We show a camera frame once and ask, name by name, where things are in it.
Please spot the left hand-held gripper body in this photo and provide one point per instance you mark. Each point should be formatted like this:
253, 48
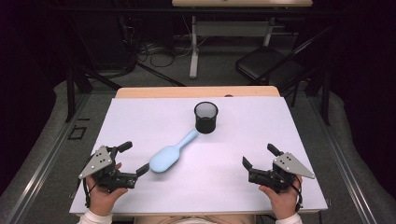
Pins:
104, 174

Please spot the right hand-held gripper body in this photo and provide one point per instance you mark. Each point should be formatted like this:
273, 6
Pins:
274, 177

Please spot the light blue hairbrush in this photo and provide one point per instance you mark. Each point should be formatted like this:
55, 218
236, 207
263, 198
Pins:
165, 158

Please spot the black mesh pen cup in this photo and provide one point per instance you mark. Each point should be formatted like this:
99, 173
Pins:
205, 124

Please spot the person's left hand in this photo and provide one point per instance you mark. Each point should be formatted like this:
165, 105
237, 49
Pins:
101, 200

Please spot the person's right hand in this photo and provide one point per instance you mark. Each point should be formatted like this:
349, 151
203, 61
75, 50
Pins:
285, 202

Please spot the white board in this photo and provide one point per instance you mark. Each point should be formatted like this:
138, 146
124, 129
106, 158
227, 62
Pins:
218, 174

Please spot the person's beige lap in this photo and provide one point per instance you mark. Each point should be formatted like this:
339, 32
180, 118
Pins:
162, 220

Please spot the black metal stand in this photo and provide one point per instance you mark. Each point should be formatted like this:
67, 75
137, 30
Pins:
71, 93
325, 96

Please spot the black folding chair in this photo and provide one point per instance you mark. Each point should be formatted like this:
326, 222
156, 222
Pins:
264, 63

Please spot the desk with white legs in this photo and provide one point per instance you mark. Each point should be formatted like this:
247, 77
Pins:
230, 28

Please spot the metal floor rail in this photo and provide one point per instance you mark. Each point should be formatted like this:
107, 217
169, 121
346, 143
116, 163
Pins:
40, 168
342, 168

